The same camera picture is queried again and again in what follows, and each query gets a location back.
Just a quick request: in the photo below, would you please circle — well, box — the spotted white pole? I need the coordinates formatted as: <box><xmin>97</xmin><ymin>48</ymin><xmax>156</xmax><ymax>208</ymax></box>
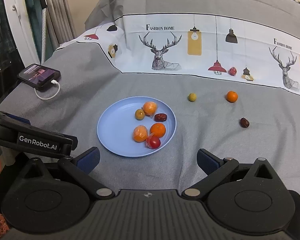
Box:
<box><xmin>41</xmin><ymin>8</ymin><xmax>47</xmax><ymax>64</ymax></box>

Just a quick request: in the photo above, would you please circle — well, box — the grey curtain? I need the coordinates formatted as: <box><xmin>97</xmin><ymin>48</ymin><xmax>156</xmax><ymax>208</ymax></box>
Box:
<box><xmin>46</xmin><ymin>0</ymin><xmax>76</xmax><ymax>48</ymax></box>

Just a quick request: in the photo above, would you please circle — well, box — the red ball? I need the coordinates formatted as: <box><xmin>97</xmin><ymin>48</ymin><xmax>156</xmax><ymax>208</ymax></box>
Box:
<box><xmin>228</xmin><ymin>67</ymin><xmax>237</xmax><ymax>76</ymax></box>

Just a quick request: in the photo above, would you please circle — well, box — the green olive fruit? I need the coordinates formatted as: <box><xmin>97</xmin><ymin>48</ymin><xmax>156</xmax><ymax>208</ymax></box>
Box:
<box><xmin>187</xmin><ymin>93</ymin><xmax>197</xmax><ymax>102</ymax></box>
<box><xmin>135</xmin><ymin>109</ymin><xmax>145</xmax><ymax>120</ymax></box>

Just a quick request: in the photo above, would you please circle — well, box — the black smartphone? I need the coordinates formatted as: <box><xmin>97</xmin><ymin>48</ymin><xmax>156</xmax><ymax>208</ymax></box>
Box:
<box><xmin>17</xmin><ymin>63</ymin><xmax>61</xmax><ymax>91</ymax></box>

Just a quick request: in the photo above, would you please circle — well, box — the small orange back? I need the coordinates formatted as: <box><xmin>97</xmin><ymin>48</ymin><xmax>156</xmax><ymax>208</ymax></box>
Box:
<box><xmin>226</xmin><ymin>90</ymin><xmax>238</xmax><ymax>103</ymax></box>

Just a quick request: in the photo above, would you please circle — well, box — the orange unwrapped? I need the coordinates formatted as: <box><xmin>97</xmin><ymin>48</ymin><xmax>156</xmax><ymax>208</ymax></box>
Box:
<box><xmin>133</xmin><ymin>125</ymin><xmax>148</xmax><ymax>142</ymax></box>

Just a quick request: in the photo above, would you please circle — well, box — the grey printed bed sheet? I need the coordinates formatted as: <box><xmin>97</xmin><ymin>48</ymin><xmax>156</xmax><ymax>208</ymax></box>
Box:
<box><xmin>0</xmin><ymin>0</ymin><xmax>300</xmax><ymax>193</ymax></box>

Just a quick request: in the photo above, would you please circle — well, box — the blue plastic plate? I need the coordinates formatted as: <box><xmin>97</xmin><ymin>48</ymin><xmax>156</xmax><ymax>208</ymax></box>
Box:
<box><xmin>96</xmin><ymin>96</ymin><xmax>177</xmax><ymax>158</ymax></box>

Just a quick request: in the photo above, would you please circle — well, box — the red date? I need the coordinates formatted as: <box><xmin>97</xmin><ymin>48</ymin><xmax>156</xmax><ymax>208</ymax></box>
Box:
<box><xmin>154</xmin><ymin>113</ymin><xmax>167</xmax><ymax>122</ymax></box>
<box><xmin>239</xmin><ymin>118</ymin><xmax>250</xmax><ymax>128</ymax></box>

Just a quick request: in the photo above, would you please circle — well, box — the red tomato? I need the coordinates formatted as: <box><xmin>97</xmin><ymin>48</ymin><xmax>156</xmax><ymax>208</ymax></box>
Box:
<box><xmin>145</xmin><ymin>133</ymin><xmax>161</xmax><ymax>149</ymax></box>

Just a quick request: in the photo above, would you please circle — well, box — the white charging cable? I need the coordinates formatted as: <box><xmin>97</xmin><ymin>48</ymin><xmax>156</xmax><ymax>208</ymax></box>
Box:
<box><xmin>34</xmin><ymin>79</ymin><xmax>61</xmax><ymax>101</ymax></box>

